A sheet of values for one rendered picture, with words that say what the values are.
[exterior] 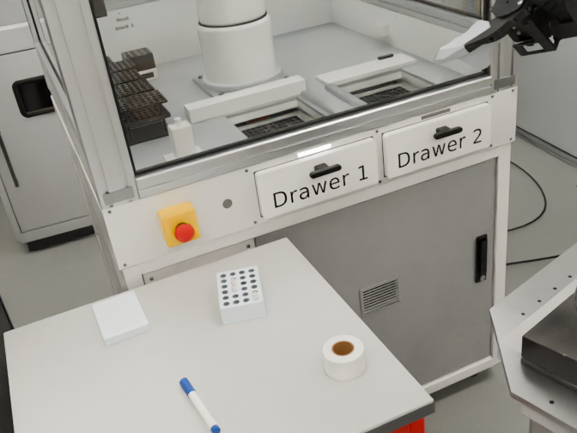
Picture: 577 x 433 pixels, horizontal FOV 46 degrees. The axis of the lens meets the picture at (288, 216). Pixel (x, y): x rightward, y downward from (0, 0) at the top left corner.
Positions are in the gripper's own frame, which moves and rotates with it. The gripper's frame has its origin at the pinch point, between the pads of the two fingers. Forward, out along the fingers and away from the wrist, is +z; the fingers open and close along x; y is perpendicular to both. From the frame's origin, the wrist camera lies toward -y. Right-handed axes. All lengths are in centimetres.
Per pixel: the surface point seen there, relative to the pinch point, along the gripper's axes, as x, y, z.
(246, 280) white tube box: -39, 19, 48
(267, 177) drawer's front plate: -16, 18, 56
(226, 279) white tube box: -40, 17, 51
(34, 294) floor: -59, 40, 226
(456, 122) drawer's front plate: 17, 50, 43
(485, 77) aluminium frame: 30, 50, 39
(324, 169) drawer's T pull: -9, 26, 50
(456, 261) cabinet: -4, 83, 57
